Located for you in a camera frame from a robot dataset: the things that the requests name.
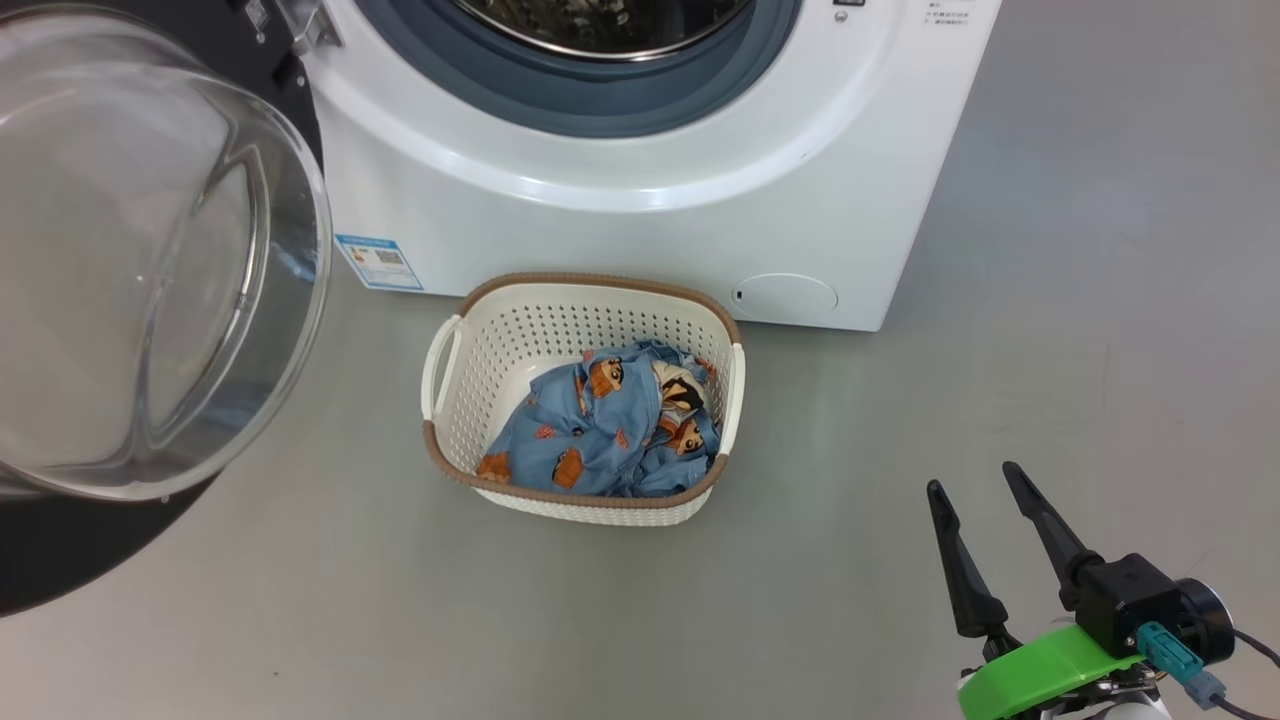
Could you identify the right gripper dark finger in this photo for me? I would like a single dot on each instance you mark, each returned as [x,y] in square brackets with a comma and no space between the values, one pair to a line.
[1050,535]
[970,590]

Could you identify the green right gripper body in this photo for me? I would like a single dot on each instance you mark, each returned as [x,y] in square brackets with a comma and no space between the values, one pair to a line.
[1040,675]

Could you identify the large blue bear-print garment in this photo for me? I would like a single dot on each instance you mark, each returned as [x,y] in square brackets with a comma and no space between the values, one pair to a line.
[580,430]

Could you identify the black glass washer door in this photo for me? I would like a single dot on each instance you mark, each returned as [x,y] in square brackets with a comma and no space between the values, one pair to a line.
[60,560]

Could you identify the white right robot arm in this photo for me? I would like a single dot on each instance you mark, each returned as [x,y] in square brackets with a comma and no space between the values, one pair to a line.
[1140,712]

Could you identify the white washing machine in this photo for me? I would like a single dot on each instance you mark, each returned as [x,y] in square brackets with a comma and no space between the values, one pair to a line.
[600,240]

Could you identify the grey rubber washing machine gasket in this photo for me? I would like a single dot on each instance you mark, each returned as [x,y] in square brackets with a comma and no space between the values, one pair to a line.
[560,100]

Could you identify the stainless steel washing machine drum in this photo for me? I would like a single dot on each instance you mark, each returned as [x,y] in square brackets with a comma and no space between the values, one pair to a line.
[600,25]

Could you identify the metal door hinge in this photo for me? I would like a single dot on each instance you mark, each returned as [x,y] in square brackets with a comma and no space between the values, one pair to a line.
[305,30]

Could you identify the round white filter cover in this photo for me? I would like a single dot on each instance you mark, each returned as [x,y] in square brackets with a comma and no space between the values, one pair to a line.
[790,298]

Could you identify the white brown-rimmed laundry basket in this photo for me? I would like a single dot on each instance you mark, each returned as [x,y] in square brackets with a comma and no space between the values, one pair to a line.
[520,330]

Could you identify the black printed text label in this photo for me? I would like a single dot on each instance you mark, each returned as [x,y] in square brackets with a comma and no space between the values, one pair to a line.
[940,12]

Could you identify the blue energy label sticker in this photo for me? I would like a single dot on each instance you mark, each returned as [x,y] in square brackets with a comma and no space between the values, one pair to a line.
[378,262]

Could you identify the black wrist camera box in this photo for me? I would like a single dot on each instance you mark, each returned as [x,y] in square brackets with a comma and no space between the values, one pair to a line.
[1130,600]

